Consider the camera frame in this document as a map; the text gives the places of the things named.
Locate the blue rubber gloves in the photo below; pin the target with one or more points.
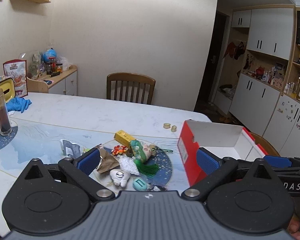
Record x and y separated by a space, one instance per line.
18 104

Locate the yellow topped tissue box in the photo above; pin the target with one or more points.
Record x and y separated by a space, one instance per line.
2 90

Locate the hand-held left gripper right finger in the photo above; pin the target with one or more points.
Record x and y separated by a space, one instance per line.
207 161

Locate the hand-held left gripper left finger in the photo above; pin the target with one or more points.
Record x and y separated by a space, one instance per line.
88 161

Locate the person's right hand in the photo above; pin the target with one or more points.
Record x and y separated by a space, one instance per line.
293 227

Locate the glass bottle with dark liquid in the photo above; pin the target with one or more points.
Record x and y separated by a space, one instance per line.
1 115

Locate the curved wooden chair back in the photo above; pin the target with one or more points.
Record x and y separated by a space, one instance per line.
37 86

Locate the white wooden side cabinet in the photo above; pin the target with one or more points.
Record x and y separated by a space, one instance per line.
65 82

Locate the yellow slipper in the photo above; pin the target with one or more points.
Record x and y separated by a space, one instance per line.
228 118
223 119

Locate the red orange toy figure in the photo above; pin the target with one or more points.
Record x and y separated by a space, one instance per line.
118 151

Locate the teal small case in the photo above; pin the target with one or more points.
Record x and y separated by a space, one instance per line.
140 184

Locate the black bag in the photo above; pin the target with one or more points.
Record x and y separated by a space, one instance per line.
225 87

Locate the brown foil packet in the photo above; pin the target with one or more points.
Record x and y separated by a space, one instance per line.
108 163

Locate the dark wooden slatted chair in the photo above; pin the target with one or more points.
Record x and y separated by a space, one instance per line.
130 78

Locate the white wall cabinet unit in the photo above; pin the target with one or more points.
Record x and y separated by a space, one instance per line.
267 30

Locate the clear plastic bag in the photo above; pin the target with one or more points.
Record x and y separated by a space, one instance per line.
65 63

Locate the red hanging decoration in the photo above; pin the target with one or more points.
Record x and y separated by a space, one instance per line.
233 50

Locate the blue globe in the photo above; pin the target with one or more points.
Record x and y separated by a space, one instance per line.
49 55

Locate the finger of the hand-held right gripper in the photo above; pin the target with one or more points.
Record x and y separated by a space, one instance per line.
277 160

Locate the light wooden chair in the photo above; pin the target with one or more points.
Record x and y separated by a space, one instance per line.
267 145

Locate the yellow small box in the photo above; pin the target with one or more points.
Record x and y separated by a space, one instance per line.
125 137

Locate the dark entrance door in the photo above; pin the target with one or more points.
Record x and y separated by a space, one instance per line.
213 62

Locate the red white snack bag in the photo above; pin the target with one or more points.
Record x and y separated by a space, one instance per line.
16 75

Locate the dark jar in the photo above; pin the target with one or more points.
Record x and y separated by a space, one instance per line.
50 68

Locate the orange labelled jar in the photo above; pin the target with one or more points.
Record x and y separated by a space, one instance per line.
59 68

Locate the yellow liquid bottle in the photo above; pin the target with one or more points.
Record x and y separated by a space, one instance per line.
298 87

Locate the white bead bag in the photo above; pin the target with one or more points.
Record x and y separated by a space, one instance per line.
128 165

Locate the red cardboard box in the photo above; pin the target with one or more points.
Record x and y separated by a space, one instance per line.
187 155

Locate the pink pig plush charm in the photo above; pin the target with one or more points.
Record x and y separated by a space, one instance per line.
148 150

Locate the wet wipes packet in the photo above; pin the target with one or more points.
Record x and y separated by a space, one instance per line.
71 148

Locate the green embroidered sachet with tassel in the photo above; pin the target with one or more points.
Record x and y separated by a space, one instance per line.
137 152

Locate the white plush charm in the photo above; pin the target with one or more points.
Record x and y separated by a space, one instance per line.
120 177

